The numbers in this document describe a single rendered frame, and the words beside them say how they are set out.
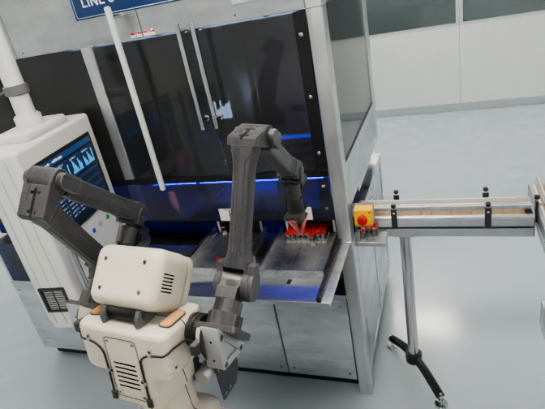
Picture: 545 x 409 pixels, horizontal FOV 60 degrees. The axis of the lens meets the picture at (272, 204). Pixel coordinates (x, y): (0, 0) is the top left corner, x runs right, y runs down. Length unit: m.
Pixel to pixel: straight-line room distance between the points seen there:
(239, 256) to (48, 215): 0.45
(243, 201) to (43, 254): 1.01
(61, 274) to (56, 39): 0.96
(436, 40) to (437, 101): 0.74
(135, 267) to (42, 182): 0.29
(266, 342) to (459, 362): 0.99
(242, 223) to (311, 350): 1.37
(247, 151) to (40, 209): 0.49
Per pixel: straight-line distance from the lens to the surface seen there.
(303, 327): 2.35
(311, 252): 1.97
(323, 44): 1.73
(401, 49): 6.38
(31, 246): 1.98
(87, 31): 2.14
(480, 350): 2.80
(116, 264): 1.23
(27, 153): 1.87
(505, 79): 6.50
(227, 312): 1.16
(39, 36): 2.30
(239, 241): 1.17
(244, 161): 1.15
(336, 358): 2.44
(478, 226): 2.05
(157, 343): 1.15
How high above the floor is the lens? 1.91
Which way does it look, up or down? 25 degrees down
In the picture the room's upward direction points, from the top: 12 degrees counter-clockwise
